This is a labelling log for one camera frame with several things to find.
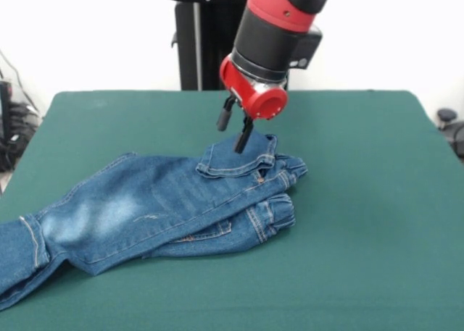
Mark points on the black upright frame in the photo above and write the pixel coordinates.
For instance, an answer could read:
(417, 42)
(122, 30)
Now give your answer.
(5, 110)

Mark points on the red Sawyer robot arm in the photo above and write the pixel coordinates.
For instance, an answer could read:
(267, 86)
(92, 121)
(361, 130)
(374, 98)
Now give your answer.
(279, 30)

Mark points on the grey chair base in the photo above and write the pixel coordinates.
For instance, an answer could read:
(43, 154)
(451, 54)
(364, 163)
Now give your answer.
(449, 128)
(21, 115)

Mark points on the blue denim jeans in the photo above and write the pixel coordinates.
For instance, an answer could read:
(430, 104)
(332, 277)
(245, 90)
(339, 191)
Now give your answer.
(145, 208)

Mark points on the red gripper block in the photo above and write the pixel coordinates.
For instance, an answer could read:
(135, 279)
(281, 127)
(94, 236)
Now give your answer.
(264, 104)

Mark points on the dark green table cloth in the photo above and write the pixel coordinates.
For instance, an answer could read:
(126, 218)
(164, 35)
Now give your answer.
(344, 237)

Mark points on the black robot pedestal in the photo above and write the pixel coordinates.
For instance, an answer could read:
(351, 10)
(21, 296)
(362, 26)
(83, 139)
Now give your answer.
(195, 37)

